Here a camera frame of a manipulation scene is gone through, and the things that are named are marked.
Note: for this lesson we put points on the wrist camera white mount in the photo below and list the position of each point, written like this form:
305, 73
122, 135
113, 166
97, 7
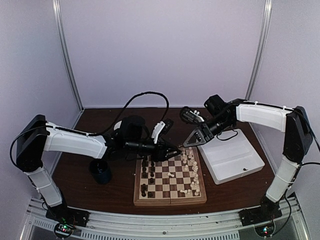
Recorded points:
190, 116
161, 128

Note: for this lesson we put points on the fallen white pawn near edge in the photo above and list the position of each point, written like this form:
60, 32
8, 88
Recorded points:
184, 191

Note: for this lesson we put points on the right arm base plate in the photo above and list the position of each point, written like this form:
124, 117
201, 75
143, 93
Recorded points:
253, 216

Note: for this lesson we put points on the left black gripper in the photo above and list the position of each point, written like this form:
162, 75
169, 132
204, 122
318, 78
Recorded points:
162, 149

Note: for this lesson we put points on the dark blue mug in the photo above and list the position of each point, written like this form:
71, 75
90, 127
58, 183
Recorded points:
100, 171

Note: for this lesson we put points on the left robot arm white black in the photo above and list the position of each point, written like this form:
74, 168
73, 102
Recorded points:
129, 136

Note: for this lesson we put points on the aluminium frame post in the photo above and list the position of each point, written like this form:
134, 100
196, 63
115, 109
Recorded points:
65, 53
264, 31

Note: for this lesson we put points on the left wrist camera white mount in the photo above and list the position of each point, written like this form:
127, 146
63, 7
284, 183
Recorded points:
161, 128

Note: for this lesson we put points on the wooden chess board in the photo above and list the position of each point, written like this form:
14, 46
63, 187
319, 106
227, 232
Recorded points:
165, 189

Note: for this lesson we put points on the left aluminium frame post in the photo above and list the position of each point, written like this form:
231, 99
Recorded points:
65, 53

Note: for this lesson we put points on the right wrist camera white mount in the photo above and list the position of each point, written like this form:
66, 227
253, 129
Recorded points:
190, 116

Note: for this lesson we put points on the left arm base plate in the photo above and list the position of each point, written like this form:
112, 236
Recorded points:
70, 216

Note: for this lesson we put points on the white plastic compartment tray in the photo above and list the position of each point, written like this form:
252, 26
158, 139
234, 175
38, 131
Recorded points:
227, 154

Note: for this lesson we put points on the row of white chess pieces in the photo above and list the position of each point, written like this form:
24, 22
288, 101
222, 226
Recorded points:
190, 166

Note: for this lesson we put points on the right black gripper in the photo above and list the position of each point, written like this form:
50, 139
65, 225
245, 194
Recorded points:
204, 134

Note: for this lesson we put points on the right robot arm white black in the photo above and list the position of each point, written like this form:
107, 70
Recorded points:
285, 133

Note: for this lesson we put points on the right aluminium frame post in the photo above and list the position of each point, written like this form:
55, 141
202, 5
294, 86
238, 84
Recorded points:
264, 31

